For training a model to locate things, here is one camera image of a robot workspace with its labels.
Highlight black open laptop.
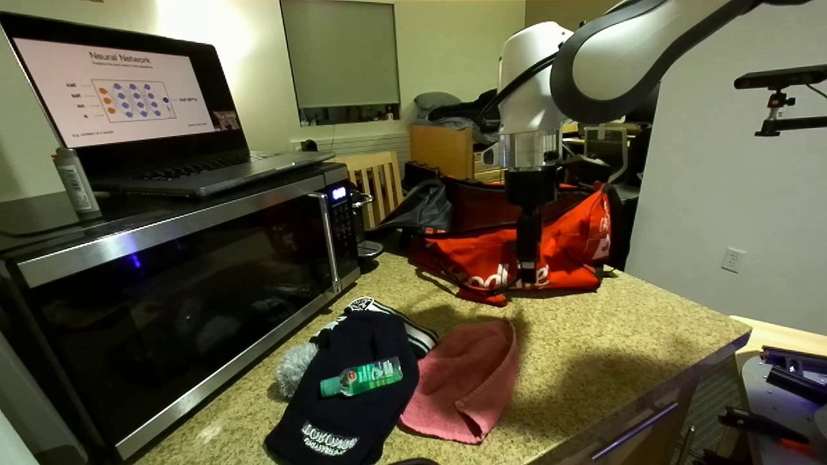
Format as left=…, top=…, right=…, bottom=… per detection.
left=0, top=11, right=332, bottom=202

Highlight wooden slat-back chair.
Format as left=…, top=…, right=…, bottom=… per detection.
left=330, top=150, right=406, bottom=233

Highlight white wall outlet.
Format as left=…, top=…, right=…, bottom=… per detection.
left=719, top=245, right=749, bottom=276

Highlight black steel microwave oven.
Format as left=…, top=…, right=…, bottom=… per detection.
left=0, top=161, right=365, bottom=462

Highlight grey fluffy pompom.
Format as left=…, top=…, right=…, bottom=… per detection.
left=273, top=341, right=320, bottom=402

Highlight grey window blind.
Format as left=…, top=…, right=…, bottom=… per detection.
left=280, top=0, right=402, bottom=126

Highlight black camera on mount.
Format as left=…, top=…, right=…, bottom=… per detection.
left=732, top=62, right=827, bottom=139

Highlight black white striped knit hat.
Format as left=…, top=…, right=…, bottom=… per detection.
left=344, top=295, right=440, bottom=357

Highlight black orange hand tools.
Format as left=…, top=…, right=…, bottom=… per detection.
left=719, top=402, right=816, bottom=455

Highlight white tool tray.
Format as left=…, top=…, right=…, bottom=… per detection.
left=736, top=343, right=827, bottom=465

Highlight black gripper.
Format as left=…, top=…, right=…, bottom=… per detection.
left=502, top=165, right=564, bottom=295

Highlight grey pillow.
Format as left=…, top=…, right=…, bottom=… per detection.
left=411, top=90, right=462, bottom=123

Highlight black clothing pile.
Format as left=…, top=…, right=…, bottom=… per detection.
left=427, top=84, right=507, bottom=134

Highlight grey backpack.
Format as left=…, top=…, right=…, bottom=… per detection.
left=376, top=179, right=454, bottom=239

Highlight red duffel bag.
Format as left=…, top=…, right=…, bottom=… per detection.
left=409, top=179, right=615, bottom=307

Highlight wooden dresser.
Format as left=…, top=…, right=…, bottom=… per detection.
left=409, top=121, right=508, bottom=185

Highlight grey office chair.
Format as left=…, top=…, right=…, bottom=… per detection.
left=577, top=118, right=635, bottom=189

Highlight pink towel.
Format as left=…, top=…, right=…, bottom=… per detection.
left=398, top=317, right=522, bottom=446

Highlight green tube package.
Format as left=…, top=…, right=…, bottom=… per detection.
left=318, top=357, right=406, bottom=400

